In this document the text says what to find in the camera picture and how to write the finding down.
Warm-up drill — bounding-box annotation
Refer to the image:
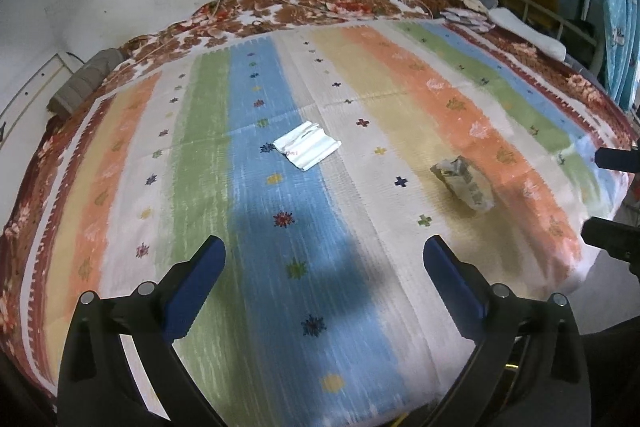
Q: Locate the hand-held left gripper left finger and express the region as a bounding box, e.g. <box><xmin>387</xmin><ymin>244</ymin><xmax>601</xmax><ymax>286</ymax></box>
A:
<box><xmin>57</xmin><ymin>235</ymin><xmax>229</xmax><ymax>427</ymax></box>

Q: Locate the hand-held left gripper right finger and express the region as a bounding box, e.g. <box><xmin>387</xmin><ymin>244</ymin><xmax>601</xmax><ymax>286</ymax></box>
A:
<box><xmin>422</xmin><ymin>234</ymin><xmax>594</xmax><ymax>427</ymax></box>

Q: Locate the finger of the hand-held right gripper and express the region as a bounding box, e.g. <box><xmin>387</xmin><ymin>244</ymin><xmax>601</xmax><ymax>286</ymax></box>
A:
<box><xmin>593</xmin><ymin>146</ymin><xmax>640</xmax><ymax>172</ymax></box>
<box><xmin>580</xmin><ymin>216</ymin><xmax>640</xmax><ymax>279</ymax></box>

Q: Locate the snack packet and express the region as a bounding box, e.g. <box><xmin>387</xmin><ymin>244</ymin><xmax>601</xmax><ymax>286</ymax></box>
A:
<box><xmin>431</xmin><ymin>155</ymin><xmax>493</xmax><ymax>212</ymax></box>

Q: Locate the white paper wrapper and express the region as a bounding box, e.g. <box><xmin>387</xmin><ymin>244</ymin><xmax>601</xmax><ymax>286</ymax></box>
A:
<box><xmin>273</xmin><ymin>120</ymin><xmax>342</xmax><ymax>172</ymax></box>

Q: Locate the striped colourful mat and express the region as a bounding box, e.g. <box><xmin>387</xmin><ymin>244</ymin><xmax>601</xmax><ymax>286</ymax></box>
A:
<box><xmin>30</xmin><ymin>19</ymin><xmax>630</xmax><ymax>424</ymax></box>

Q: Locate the blue patterned curtain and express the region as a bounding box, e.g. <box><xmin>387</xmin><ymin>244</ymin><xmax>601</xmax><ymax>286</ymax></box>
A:
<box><xmin>559</xmin><ymin>0</ymin><xmax>640</xmax><ymax>108</ymax></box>

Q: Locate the white cloth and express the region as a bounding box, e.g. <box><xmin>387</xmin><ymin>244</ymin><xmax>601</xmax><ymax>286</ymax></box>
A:
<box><xmin>487</xmin><ymin>7</ymin><xmax>567</xmax><ymax>61</ymax></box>

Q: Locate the patterned small cloth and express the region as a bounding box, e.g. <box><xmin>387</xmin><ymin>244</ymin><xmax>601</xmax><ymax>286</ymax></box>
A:
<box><xmin>439</xmin><ymin>0</ymin><xmax>497</xmax><ymax>31</ymax></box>

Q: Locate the grey pillow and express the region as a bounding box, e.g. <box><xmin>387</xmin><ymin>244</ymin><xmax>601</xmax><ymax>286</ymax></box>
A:
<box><xmin>47</xmin><ymin>48</ymin><xmax>124</xmax><ymax>116</ymax></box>

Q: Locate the metal bed frame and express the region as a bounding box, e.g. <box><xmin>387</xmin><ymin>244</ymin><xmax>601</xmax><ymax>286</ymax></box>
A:
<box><xmin>462</xmin><ymin>0</ymin><xmax>607</xmax><ymax>78</ymax></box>

